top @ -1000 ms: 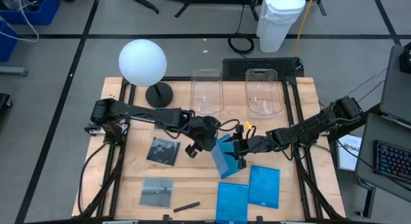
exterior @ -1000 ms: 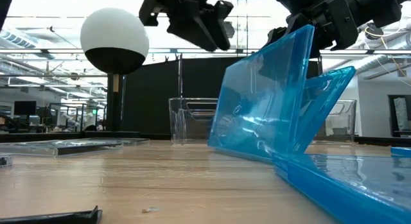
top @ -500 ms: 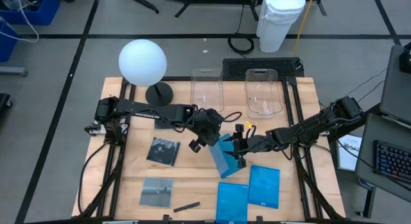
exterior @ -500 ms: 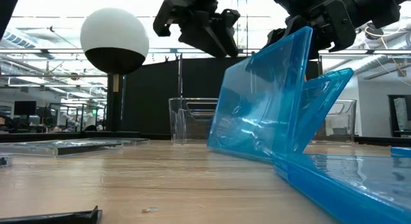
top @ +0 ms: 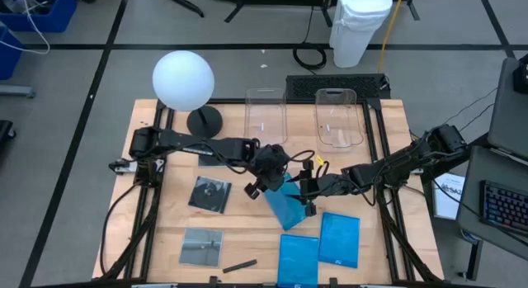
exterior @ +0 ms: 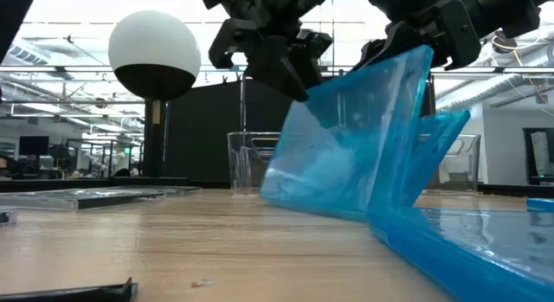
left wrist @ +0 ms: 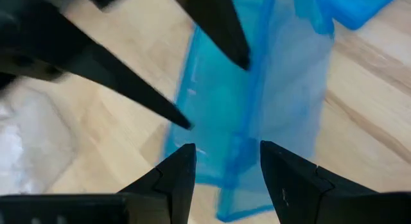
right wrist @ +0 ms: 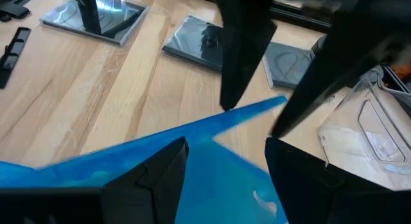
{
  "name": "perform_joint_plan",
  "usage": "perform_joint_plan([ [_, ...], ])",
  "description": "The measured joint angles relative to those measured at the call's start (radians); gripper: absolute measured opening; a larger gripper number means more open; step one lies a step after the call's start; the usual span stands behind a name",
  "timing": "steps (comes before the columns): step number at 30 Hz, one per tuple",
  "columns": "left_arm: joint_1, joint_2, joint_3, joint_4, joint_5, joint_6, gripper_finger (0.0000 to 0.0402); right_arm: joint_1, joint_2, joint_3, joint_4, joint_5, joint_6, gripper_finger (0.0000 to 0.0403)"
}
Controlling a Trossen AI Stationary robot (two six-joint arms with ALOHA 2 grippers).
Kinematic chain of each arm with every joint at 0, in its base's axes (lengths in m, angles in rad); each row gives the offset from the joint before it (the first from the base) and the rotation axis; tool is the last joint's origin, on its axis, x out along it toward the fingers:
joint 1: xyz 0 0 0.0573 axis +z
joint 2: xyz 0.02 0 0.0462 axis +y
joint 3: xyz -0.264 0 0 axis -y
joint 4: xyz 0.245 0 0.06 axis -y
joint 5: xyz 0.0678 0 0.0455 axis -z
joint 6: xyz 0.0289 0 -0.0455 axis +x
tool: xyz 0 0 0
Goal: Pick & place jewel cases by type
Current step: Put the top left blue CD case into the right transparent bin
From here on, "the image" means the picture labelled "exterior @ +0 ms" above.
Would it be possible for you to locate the black plastic strip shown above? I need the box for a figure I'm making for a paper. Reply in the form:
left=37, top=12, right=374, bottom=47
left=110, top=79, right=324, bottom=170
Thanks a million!
left=0, top=278, right=139, bottom=302

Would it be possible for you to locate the clear plastic bin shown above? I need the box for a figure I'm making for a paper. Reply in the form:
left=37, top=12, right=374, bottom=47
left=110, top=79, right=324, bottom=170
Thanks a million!
left=422, top=132, right=481, bottom=195
left=227, top=132, right=282, bottom=195

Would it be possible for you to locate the white globe table lamp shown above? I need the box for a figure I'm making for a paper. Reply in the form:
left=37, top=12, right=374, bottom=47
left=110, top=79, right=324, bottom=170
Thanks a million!
left=107, top=10, right=203, bottom=186

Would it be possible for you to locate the black aluminium table frame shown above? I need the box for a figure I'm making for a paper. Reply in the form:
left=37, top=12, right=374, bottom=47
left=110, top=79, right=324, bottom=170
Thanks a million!
left=0, top=176, right=554, bottom=199

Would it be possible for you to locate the black computer monitor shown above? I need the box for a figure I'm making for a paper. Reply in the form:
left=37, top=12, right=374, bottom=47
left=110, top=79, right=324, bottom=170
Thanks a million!
left=17, top=136, right=50, bottom=157

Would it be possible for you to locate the dark framed doorway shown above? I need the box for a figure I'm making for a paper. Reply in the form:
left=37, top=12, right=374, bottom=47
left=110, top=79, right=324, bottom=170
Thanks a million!
left=522, top=127, right=554, bottom=186

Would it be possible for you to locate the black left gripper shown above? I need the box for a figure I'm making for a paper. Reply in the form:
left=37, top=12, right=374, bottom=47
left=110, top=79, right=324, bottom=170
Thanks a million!
left=197, top=0, right=334, bottom=103

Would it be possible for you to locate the black ceiling cord reel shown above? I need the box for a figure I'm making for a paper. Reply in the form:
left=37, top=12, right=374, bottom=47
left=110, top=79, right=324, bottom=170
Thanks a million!
left=491, top=29, right=519, bottom=55

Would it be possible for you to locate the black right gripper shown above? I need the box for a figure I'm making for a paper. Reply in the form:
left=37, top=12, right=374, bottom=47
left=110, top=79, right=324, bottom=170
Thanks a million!
left=352, top=0, right=482, bottom=72

